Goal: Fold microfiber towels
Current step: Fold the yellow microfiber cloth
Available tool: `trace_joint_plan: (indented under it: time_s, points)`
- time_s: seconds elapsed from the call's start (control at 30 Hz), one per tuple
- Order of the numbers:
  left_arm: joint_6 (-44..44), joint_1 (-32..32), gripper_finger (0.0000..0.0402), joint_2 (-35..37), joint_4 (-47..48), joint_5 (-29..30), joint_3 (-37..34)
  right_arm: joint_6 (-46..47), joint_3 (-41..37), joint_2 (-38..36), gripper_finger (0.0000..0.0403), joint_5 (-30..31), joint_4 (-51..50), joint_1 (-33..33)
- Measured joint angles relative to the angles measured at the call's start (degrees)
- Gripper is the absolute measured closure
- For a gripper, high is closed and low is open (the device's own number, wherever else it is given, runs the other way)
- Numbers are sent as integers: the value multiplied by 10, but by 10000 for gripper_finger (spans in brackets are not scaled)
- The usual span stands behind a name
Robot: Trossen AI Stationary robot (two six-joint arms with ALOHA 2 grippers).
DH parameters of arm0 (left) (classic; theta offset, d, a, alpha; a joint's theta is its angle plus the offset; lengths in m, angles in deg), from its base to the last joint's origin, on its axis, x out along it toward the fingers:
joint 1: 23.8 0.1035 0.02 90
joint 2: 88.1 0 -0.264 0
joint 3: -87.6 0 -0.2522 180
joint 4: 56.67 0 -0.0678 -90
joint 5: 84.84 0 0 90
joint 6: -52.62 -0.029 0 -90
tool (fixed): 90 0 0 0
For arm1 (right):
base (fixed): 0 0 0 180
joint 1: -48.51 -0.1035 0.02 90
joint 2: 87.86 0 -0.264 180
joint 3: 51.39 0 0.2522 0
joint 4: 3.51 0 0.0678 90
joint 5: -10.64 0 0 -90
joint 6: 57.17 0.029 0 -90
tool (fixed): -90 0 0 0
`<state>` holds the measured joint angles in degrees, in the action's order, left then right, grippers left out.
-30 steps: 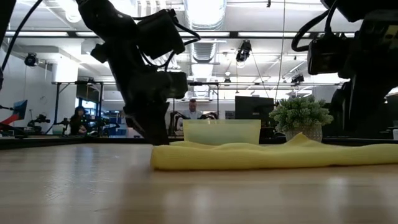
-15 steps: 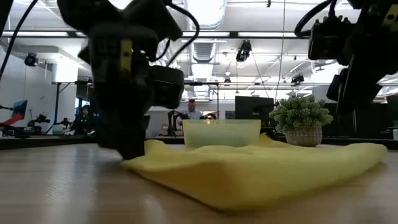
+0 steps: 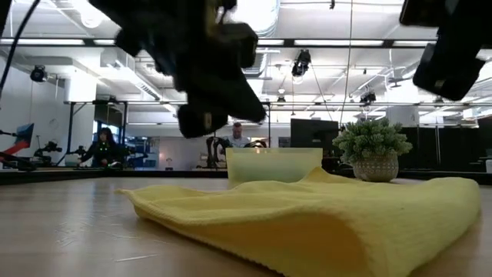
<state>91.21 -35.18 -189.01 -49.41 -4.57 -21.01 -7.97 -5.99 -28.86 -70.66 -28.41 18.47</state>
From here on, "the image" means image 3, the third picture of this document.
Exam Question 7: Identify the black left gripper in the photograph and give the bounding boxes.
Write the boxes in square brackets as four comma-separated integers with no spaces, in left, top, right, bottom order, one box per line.
[117,15,268,139]

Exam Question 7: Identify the yellow translucent plastic bin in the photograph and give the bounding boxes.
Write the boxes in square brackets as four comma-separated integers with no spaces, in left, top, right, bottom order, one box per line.
[225,147,324,189]

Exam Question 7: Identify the yellow microfiber towel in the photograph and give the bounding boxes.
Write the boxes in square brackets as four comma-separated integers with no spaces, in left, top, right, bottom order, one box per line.
[115,166,481,277]

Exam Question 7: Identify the person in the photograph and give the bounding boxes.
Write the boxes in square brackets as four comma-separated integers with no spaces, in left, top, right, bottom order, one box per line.
[224,122,251,149]
[80,127,124,169]

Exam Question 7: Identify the black overhead beam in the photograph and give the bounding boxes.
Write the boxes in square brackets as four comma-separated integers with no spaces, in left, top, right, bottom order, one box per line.
[0,36,439,50]

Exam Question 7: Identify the black partition panels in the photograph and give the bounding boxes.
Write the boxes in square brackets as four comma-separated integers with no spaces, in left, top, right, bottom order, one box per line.
[407,115,492,173]

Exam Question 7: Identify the black monitor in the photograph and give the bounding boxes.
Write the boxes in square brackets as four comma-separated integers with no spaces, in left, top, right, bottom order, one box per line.
[290,118,340,152]

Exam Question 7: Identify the artificial plant in patterned pot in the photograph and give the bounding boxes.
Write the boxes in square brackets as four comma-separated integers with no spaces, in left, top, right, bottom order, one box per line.
[332,118,414,183]

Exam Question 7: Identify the red and blue panel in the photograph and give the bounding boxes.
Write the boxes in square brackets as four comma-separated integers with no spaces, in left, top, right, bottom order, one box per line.
[0,122,35,157]

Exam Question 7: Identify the black gantry frame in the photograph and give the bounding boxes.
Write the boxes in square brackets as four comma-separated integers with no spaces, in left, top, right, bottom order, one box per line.
[63,99,130,166]
[263,101,293,149]

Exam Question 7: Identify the black aluminium table frame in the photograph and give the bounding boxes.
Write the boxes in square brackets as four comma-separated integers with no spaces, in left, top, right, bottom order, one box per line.
[0,168,492,185]

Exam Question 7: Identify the long black hanging cable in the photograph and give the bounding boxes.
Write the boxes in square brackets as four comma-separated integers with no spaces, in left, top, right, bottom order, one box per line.
[0,0,42,97]

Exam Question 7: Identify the thick black cable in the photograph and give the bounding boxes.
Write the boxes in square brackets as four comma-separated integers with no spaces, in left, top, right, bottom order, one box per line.
[0,151,39,173]

